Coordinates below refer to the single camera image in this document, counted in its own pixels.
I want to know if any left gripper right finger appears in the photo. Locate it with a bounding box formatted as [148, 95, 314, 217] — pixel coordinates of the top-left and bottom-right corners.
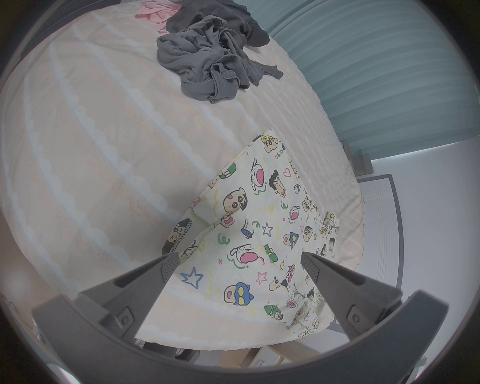
[301, 251, 404, 340]

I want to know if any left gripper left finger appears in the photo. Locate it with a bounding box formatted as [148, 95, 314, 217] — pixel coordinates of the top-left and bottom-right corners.
[77, 252, 181, 339]

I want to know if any white printed pyjama top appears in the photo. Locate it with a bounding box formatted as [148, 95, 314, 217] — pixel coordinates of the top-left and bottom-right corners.
[161, 128, 340, 340]

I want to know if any pile of clothes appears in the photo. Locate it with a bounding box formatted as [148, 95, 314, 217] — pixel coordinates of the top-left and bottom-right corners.
[157, 0, 284, 104]

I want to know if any small white drawer cabinet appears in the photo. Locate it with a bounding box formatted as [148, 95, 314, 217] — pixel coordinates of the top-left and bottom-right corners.
[217, 344, 324, 370]

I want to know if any bed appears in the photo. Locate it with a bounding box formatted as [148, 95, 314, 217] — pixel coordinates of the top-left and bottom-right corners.
[0, 0, 366, 352]

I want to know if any blue-green curtain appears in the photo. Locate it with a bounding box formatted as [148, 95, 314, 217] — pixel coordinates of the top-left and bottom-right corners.
[234, 0, 480, 160]

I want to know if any pink garment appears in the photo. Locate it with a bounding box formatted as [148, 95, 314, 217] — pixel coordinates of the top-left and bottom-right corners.
[136, 0, 183, 35]

